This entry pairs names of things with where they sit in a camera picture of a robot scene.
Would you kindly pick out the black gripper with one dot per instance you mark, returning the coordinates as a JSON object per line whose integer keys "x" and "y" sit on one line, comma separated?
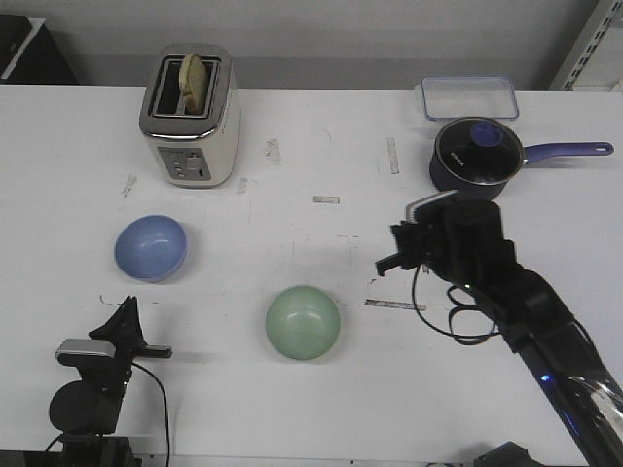
{"x": 124, "y": 331}
{"x": 420, "y": 239}

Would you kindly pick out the blue bowl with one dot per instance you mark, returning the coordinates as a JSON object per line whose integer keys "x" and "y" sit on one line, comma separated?
{"x": 151, "y": 248}

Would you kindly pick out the green bowl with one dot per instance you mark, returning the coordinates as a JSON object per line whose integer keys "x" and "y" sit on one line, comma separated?
{"x": 303, "y": 323}

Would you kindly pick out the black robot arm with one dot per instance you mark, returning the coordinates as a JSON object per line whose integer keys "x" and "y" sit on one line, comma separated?
{"x": 461, "y": 241}
{"x": 86, "y": 411}

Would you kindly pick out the dark blue saucepan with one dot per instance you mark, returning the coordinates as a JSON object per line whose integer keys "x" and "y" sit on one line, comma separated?
{"x": 533, "y": 154}

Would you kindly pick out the glass pot lid blue knob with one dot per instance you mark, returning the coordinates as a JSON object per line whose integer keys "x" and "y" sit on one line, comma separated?
{"x": 475, "y": 151}

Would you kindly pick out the clear plastic food container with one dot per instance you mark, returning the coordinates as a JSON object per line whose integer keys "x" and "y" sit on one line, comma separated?
{"x": 444, "y": 98}

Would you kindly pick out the white and chrome toaster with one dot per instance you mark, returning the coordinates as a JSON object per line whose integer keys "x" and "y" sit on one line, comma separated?
{"x": 193, "y": 151}

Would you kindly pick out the white metal shelf upright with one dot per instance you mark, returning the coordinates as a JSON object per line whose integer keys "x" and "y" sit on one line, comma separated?
{"x": 603, "y": 17}

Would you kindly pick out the slice of toast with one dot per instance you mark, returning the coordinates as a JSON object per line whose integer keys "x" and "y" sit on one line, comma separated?
{"x": 193, "y": 81}

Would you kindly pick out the black box in corner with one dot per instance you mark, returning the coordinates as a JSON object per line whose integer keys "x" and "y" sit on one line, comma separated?
{"x": 30, "y": 55}

